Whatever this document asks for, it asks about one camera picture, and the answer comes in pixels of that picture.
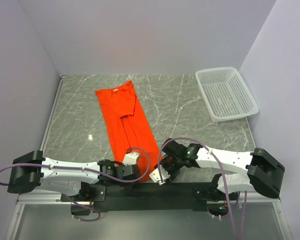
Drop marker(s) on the white plastic mesh basket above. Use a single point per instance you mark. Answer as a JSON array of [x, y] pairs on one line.
[[225, 94]]

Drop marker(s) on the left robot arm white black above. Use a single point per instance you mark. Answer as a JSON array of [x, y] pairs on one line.
[[70, 178]]

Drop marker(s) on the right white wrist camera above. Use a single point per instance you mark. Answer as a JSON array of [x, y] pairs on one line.
[[160, 176]]

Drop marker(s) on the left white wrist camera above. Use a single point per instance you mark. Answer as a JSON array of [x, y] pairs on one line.
[[131, 158]]

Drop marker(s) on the aluminium rail frame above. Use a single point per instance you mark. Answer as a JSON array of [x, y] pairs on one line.
[[173, 107]]

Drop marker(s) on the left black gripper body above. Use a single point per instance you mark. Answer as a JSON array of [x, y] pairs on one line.
[[134, 171]]

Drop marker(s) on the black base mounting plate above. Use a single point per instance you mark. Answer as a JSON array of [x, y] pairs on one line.
[[150, 196]]

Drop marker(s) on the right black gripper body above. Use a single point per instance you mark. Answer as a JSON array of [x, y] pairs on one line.
[[165, 165]]

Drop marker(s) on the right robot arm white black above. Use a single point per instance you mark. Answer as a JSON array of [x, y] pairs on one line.
[[250, 171]]

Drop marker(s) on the orange t shirt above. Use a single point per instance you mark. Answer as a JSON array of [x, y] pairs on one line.
[[127, 125]]

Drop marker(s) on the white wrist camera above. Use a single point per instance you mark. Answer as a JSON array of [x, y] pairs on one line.
[[160, 176], [131, 158]]

